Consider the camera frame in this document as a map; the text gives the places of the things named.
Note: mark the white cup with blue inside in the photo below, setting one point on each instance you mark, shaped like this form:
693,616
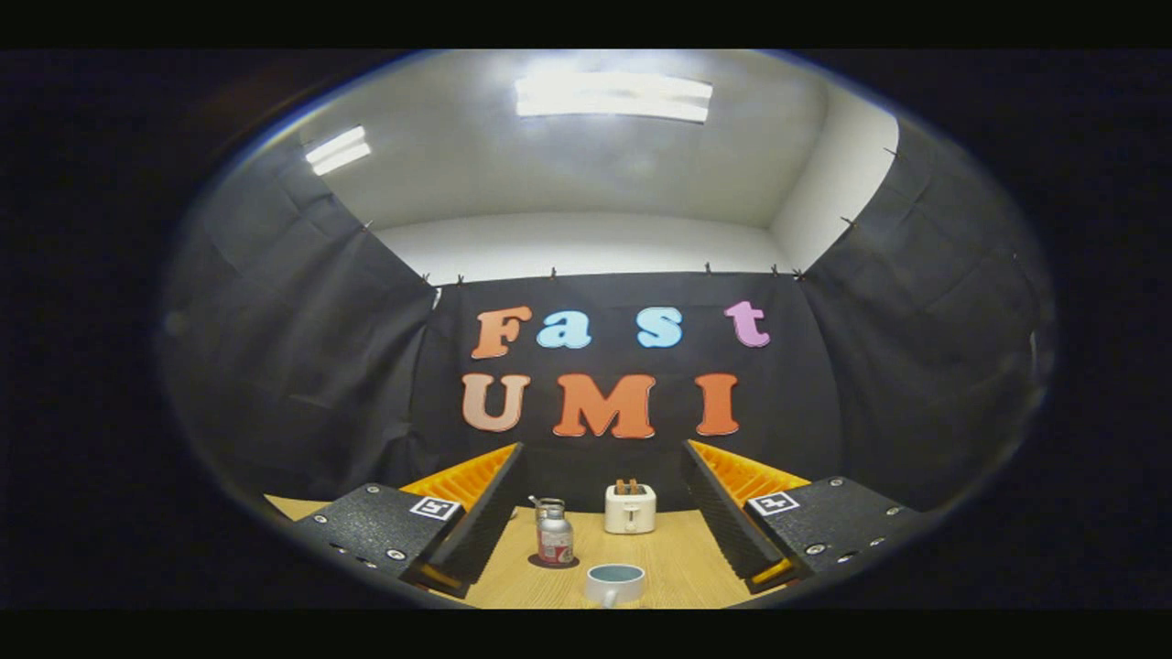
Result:
615,586

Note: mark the wooden table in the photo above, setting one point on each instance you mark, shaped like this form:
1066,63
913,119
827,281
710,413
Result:
678,558

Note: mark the large ceiling light panel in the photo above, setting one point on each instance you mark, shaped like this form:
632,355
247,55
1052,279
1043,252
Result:
613,97

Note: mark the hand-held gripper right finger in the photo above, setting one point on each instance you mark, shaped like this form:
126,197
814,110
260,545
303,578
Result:
728,526

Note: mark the white toaster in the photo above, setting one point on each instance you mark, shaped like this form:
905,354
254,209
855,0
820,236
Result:
630,514

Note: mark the small striped ceiling light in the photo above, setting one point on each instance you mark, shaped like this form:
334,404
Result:
337,151

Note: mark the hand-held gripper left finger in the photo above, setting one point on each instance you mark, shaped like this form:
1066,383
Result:
481,526

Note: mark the black backdrop cloth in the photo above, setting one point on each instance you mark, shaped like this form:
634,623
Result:
293,366

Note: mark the silver bottle with red label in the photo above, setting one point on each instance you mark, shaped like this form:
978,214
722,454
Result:
555,540

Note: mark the dark round coaster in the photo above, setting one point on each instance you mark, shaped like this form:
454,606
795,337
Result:
533,561

